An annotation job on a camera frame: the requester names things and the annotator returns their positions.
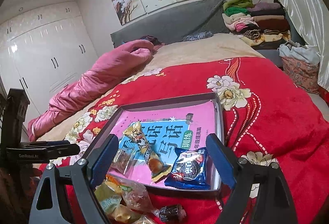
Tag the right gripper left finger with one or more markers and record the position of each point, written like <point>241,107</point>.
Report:
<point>65,190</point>

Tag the green snack bag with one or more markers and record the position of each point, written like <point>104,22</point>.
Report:
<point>107,198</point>

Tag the orange snack packet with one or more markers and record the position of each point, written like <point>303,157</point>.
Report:
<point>116,184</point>

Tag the clear small snack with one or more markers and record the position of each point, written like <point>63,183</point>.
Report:
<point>123,160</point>

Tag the clear bag red candy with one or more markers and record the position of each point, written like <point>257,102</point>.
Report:
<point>136,196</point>

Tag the blue Oreo packet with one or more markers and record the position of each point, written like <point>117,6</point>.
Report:
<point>189,171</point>

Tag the brown Snickers bar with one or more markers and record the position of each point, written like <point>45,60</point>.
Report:
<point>170,213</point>

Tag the gold cake snack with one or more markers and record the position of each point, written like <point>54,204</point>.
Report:
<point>156,166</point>

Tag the nut bar clear wrapper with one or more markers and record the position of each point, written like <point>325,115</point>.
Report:
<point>123,214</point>

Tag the round biscuit clear packet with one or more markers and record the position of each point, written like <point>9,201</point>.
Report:
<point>144,220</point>

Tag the red floral blanket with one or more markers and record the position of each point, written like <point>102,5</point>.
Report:
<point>267,118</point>

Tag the white wardrobe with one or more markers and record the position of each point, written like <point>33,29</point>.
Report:
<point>44,50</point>

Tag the pink and blue book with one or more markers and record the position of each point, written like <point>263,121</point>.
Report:
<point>166,129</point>

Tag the dark shallow tray box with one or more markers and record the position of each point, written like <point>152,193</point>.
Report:
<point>140,172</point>

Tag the floral fabric bag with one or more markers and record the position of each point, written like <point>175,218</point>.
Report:
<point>304,75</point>

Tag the pink quilt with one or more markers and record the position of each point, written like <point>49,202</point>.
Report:
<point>109,70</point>

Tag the grey blue cloth pile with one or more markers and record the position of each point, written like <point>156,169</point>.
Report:
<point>307,54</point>

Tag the stack of folded clothes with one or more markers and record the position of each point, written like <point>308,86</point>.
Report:
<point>261,25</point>

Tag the beige bed sheet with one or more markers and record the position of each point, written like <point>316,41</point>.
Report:
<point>220,46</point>

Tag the dark patterned cloth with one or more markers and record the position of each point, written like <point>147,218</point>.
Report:
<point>199,36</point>

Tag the grey headboard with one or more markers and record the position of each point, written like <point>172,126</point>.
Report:
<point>174,24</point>

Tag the white satin curtain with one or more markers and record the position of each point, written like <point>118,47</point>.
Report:
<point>310,19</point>

